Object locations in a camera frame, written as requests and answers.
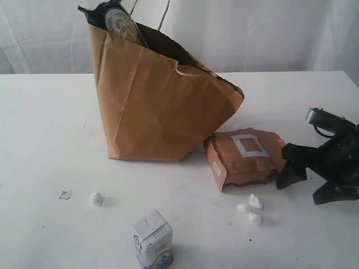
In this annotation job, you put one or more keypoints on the spaghetti packet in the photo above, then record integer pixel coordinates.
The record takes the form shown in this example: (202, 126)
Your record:
(111, 16)

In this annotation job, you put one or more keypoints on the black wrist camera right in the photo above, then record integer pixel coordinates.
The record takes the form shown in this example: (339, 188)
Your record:
(319, 118)

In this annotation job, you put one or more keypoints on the white pebble left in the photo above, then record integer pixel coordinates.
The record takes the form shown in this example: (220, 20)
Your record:
(245, 208)

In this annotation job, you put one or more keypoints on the brown coffee pouch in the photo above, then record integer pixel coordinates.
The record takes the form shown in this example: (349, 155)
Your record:
(244, 157)

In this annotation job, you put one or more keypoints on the white pebble lower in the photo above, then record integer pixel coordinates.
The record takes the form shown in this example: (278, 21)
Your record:
(255, 218)

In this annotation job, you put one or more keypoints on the small white milk carton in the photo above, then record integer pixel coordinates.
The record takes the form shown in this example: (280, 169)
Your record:
(153, 241)

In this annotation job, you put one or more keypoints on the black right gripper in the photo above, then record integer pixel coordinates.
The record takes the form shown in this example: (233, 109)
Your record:
(336, 161)

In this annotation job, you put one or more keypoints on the brown paper shopping bag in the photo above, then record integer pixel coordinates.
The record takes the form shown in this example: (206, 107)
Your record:
(156, 103)

